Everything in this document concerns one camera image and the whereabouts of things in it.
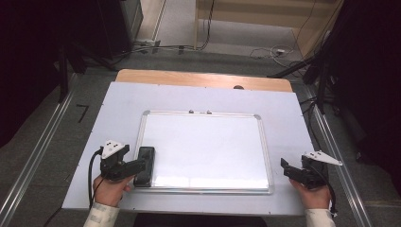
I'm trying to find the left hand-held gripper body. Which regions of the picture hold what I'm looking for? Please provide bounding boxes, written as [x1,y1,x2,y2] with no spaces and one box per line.
[99,139,137,182]

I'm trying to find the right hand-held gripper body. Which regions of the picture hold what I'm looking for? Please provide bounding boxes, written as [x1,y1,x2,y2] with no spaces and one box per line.
[300,149,344,191]

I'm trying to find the black whiteboard eraser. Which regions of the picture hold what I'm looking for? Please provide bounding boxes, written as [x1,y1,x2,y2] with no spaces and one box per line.
[132,146,156,188]

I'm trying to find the silver framed whiteboard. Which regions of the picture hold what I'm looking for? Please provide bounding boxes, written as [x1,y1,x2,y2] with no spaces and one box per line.
[128,109,275,195]

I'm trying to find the person's right hand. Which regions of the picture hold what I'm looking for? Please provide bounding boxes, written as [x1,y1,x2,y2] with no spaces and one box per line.
[288,178,333,210]

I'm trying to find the person's left hand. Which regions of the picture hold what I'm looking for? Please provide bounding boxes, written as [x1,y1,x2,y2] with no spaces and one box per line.
[93,174,134,208]

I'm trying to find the white table cover sheet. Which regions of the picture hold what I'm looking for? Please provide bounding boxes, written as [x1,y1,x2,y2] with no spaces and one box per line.
[61,80,317,218]

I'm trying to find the black metal stand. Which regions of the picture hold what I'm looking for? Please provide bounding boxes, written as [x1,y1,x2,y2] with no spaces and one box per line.
[57,41,71,104]
[316,58,329,115]

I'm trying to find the wooden table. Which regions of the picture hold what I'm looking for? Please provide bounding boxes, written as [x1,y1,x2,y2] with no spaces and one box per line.
[114,68,294,94]

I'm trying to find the dark curtain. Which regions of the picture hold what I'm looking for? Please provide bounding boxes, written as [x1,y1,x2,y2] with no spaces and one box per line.
[0,0,96,148]
[327,0,401,198]

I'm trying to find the grey power strip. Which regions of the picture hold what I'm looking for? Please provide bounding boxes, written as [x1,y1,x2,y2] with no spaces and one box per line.
[134,39,162,49]

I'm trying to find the black cabinet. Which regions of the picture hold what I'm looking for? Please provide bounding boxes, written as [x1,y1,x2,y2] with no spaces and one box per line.
[93,0,145,61]

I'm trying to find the light wooden furniture panel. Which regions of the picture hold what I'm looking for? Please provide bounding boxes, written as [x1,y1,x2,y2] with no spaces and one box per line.
[194,0,345,59]

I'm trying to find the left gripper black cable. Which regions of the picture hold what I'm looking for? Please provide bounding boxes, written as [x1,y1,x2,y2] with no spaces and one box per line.
[88,148,105,210]

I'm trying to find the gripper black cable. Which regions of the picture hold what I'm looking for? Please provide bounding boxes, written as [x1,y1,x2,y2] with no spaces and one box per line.
[88,148,105,210]
[315,166,339,216]

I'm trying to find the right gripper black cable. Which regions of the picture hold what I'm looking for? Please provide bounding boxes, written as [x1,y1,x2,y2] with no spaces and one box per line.
[315,166,339,216]

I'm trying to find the metal floor rail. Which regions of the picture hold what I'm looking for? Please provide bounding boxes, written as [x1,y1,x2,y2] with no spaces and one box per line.
[303,85,375,227]
[0,74,78,227]

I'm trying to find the white coiled cable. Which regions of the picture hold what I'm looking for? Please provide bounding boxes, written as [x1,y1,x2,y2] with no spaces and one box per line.
[250,44,296,68]

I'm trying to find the black hanging cables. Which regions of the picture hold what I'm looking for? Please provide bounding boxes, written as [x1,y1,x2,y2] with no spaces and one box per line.
[194,0,217,51]

